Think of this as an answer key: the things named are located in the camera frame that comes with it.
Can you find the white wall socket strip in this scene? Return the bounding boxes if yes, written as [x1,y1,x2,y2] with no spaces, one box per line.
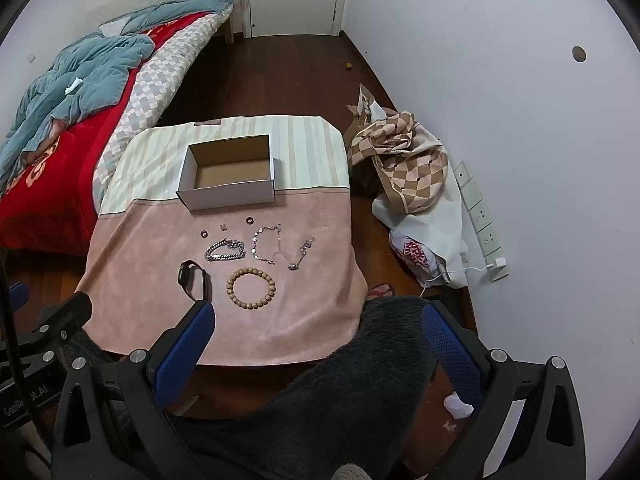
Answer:
[452,160,511,281]

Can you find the beige checkered cloth pile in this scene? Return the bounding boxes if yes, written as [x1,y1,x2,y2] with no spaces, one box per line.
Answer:
[346,84,471,288]

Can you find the white plastic bag red print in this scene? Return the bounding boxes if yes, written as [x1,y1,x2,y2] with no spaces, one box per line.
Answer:
[390,227,451,283]

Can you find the blue-grey quilt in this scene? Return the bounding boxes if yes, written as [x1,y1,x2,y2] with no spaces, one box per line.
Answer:
[0,0,236,181]

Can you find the checkered bed sheet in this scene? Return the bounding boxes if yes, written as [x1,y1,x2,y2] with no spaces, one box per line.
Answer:
[92,19,233,196]

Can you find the silver charm bracelet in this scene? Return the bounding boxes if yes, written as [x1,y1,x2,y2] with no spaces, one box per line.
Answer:
[287,236,317,272]

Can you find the white charger cable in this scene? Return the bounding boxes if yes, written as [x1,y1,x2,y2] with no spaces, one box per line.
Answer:
[419,262,496,297]

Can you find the red blanket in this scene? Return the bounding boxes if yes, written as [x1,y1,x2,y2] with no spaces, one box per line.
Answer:
[0,10,226,256]

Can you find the crumpled white tissue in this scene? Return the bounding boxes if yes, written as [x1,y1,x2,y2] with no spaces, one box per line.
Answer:
[443,392,474,418]

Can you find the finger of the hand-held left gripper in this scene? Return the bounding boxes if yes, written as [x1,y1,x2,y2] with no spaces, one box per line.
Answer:
[0,281,27,321]
[27,291,94,361]

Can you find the white cardboard box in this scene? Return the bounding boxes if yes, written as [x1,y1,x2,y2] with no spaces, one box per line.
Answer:
[176,134,277,211]

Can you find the silver chain bracelet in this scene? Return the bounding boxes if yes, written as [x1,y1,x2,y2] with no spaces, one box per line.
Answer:
[205,239,247,262]

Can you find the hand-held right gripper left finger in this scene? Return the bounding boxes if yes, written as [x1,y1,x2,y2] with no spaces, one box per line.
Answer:
[50,300,218,480]

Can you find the pink and striped table cloth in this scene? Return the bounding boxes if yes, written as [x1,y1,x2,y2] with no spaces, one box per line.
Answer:
[75,115,368,367]

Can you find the silver necklace with pink discs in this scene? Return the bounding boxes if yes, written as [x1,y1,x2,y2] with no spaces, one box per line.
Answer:
[250,224,285,267]

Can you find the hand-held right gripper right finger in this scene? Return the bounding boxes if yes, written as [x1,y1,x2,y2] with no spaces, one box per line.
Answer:
[421,300,587,480]

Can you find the wooden bed leg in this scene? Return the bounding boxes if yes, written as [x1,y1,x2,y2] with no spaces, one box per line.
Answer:
[225,0,246,45]

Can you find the black smart band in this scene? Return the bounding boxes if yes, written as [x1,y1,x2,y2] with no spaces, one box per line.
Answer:
[178,260,211,302]

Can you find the dark grey fuzzy trousers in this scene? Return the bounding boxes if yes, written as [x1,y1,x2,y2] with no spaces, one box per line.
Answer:
[170,296,441,480]

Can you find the wooden bead bracelet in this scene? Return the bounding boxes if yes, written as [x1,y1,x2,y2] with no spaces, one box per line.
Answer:
[226,267,277,312]

